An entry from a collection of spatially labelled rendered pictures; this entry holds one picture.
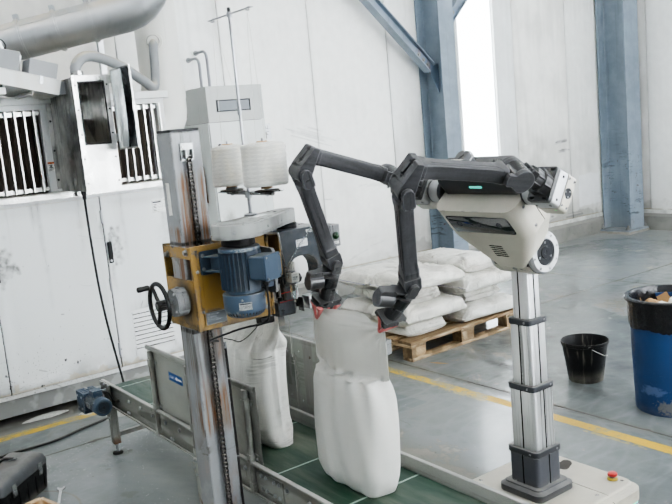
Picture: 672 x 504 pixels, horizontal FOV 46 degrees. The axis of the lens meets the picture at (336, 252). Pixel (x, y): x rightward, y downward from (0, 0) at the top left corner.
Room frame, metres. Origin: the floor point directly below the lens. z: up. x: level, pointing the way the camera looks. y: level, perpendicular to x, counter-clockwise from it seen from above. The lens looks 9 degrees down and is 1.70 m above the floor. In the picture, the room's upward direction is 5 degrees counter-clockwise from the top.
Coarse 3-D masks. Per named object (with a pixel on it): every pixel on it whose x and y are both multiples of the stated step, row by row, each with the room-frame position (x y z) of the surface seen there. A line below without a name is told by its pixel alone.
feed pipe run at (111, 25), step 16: (96, 0) 5.22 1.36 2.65; (112, 0) 5.19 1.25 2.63; (128, 0) 5.18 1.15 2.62; (144, 0) 5.19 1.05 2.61; (160, 0) 5.24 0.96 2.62; (96, 16) 5.14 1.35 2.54; (112, 16) 5.16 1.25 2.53; (128, 16) 5.18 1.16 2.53; (144, 16) 5.22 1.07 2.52; (112, 32) 5.21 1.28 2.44; (128, 32) 5.28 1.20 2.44
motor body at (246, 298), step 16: (224, 256) 2.75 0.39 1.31; (240, 256) 2.73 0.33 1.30; (224, 272) 2.75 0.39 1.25; (240, 272) 2.73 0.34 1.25; (224, 288) 2.76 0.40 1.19; (240, 288) 2.72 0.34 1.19; (256, 288) 2.76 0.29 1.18; (224, 304) 2.77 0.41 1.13; (240, 304) 2.72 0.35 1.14; (256, 304) 2.74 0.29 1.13
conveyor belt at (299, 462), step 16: (128, 384) 4.41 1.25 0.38; (144, 384) 4.38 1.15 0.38; (144, 400) 4.09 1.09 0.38; (304, 432) 3.42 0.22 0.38; (272, 448) 3.27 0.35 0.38; (288, 448) 3.25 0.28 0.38; (304, 448) 3.23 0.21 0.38; (272, 464) 3.10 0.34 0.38; (288, 464) 3.08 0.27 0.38; (304, 464) 3.07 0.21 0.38; (320, 464) 3.05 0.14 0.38; (304, 480) 2.92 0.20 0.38; (320, 480) 2.90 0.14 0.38; (400, 480) 2.84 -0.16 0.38; (416, 480) 2.83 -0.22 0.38; (432, 480) 2.81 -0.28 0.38; (320, 496) 2.77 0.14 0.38; (336, 496) 2.76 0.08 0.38; (352, 496) 2.74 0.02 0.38; (384, 496) 2.72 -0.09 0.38; (400, 496) 2.71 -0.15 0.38; (416, 496) 2.70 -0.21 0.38; (432, 496) 2.69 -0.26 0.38; (448, 496) 2.67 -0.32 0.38; (464, 496) 2.66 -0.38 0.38
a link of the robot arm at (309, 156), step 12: (300, 156) 2.79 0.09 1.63; (312, 156) 2.75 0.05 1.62; (324, 156) 2.79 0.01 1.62; (336, 156) 2.82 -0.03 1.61; (300, 168) 2.74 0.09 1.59; (312, 168) 2.76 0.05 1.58; (336, 168) 2.83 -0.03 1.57; (348, 168) 2.85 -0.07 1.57; (360, 168) 2.87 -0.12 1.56; (372, 168) 2.90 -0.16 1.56; (384, 168) 2.91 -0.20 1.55; (300, 180) 2.75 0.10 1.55; (384, 180) 2.91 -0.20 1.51
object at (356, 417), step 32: (320, 320) 3.01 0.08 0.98; (352, 320) 2.94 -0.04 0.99; (320, 352) 3.05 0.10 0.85; (352, 352) 2.79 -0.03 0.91; (384, 352) 2.68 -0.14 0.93; (320, 384) 2.91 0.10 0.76; (352, 384) 2.74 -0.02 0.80; (384, 384) 2.74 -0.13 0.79; (320, 416) 2.92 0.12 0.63; (352, 416) 2.74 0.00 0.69; (384, 416) 2.71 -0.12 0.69; (320, 448) 2.95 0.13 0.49; (352, 448) 2.75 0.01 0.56; (384, 448) 2.70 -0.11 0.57; (352, 480) 2.77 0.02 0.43; (384, 480) 2.70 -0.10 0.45
